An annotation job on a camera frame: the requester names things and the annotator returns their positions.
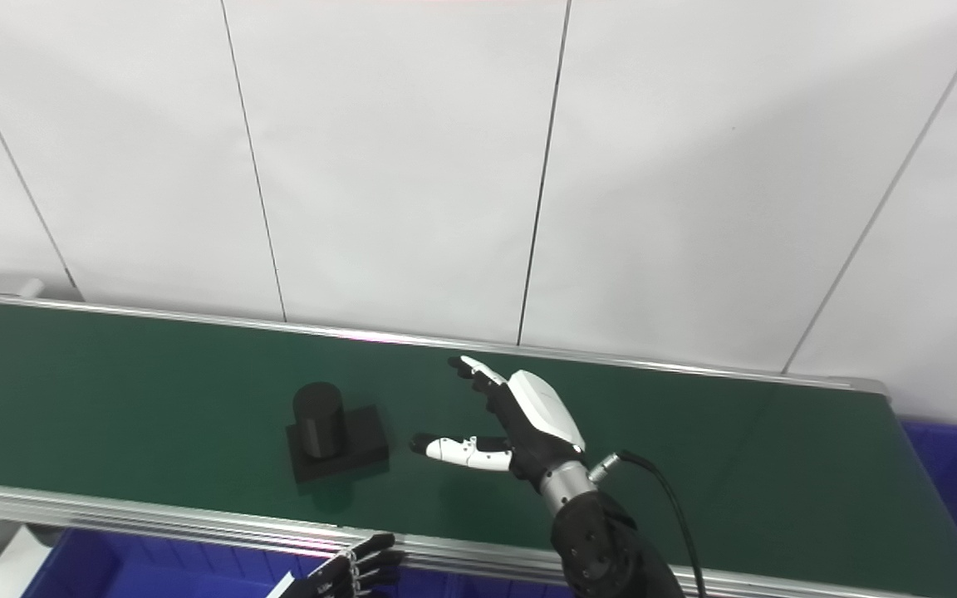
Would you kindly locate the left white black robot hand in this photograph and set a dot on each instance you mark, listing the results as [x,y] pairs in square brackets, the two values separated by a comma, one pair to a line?
[337,577]

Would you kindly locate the black cylinder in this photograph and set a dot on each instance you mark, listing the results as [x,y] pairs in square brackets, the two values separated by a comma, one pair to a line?
[354,444]

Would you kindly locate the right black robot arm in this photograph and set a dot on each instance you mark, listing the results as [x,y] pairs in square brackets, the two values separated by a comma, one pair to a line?
[603,548]

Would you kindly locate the green conveyor belt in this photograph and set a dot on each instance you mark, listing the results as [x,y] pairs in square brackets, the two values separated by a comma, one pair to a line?
[154,399]
[154,517]

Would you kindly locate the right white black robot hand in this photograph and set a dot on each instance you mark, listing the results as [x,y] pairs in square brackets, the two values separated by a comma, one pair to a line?
[541,423]

